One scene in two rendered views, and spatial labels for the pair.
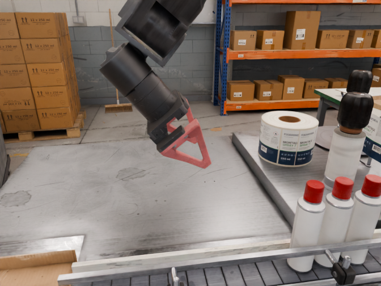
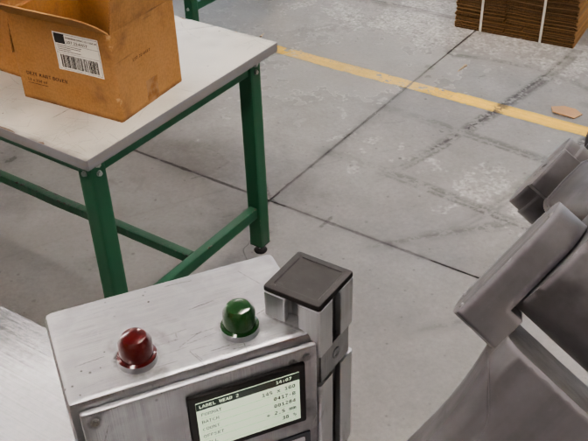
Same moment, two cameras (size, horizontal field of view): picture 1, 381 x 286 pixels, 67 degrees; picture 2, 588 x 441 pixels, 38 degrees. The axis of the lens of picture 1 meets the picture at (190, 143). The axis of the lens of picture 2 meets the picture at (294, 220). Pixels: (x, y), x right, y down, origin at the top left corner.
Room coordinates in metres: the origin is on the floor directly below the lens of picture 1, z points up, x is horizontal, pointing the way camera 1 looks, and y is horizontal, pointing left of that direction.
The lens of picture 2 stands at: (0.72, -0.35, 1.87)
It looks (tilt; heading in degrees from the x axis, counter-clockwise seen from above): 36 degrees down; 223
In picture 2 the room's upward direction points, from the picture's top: 2 degrees counter-clockwise
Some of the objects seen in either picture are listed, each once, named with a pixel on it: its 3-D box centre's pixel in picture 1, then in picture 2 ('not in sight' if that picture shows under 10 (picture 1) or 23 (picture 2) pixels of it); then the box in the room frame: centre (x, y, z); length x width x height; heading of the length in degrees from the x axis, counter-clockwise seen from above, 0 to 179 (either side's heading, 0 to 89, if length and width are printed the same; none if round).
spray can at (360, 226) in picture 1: (362, 219); not in sight; (0.49, -0.36, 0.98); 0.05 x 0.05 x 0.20
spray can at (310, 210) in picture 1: (306, 226); not in sight; (0.47, -0.24, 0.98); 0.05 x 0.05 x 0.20
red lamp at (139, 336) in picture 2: not in sight; (135, 346); (0.49, -0.70, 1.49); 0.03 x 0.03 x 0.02
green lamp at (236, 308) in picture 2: not in sight; (239, 317); (0.43, -0.67, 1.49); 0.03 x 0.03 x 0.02
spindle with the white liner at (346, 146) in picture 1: (347, 142); not in sight; (0.79, -0.47, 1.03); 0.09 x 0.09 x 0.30
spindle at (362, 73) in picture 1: (354, 105); not in sight; (1.14, -0.67, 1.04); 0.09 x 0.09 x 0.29
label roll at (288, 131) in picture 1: (286, 137); not in sight; (1.01, -0.36, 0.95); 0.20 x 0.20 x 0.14
